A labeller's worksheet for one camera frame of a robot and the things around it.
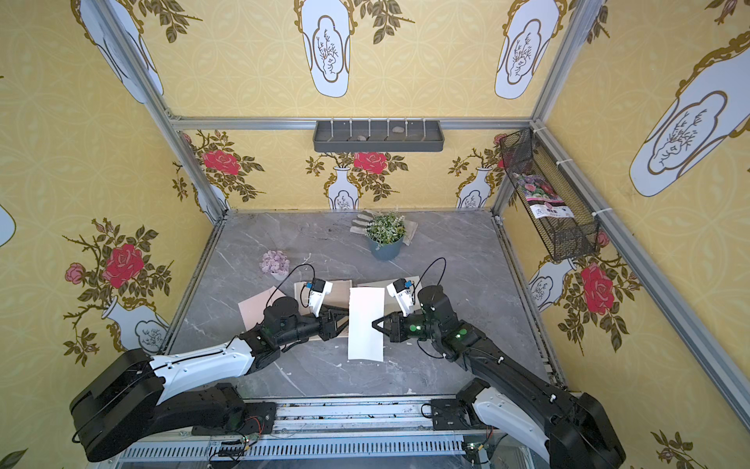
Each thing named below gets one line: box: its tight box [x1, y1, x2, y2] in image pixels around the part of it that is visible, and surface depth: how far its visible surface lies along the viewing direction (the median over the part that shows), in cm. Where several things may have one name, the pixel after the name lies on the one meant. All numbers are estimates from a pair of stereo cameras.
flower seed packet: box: [514, 172, 575, 219], surface depth 79 cm
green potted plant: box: [365, 213, 408, 251], surface depth 97 cm
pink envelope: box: [238, 285, 287, 332], surface depth 97 cm
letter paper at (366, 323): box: [347, 287, 385, 363], surface depth 76 cm
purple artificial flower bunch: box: [258, 250, 291, 274], surface depth 96 cm
